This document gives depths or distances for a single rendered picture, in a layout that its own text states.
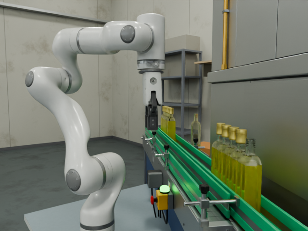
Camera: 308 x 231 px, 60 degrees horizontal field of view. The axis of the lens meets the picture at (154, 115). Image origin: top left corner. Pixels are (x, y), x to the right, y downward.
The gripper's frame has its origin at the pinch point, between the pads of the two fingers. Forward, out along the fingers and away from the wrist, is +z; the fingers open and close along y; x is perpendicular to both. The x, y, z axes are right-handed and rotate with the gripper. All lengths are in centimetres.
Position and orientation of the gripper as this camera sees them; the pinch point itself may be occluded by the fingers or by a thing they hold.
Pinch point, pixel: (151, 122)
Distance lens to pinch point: 81.3
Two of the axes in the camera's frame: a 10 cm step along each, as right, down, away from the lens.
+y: -1.5, -0.9, 9.9
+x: -9.9, 0.2, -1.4
